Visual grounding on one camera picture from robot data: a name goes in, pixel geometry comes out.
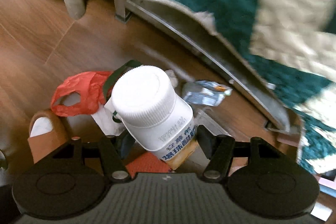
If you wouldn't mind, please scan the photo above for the white pill bottle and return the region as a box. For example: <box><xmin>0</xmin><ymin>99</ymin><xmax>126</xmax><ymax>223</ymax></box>
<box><xmin>112</xmin><ymin>65</ymin><xmax>198</xmax><ymax>170</ymax></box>

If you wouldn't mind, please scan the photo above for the red plastic bag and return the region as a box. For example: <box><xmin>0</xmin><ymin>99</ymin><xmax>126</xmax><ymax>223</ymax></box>
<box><xmin>50</xmin><ymin>71</ymin><xmax>112</xmax><ymax>117</ymax></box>

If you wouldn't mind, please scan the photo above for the christmas print tote bag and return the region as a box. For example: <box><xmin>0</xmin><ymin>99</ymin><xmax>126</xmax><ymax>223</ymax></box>
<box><xmin>91</xmin><ymin>60</ymin><xmax>142</xmax><ymax>136</ymax></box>

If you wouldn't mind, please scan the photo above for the brown slipper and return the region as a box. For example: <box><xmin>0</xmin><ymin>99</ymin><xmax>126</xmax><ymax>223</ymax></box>
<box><xmin>27</xmin><ymin>110</ymin><xmax>70</xmax><ymax>164</ymax></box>

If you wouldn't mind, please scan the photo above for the crumpled white tissue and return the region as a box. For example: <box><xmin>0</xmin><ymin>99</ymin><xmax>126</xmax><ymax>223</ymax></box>
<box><xmin>165</xmin><ymin>69</ymin><xmax>179</xmax><ymax>88</ymax></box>

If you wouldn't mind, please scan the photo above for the teal and cream quilt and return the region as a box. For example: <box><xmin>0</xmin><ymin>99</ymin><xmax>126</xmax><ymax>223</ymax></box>
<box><xmin>151</xmin><ymin>0</ymin><xmax>335</xmax><ymax>174</ymax></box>

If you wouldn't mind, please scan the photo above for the metal bed frame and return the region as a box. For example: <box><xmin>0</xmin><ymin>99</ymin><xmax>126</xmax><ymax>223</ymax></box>
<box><xmin>114</xmin><ymin>0</ymin><xmax>304</xmax><ymax>136</ymax></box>

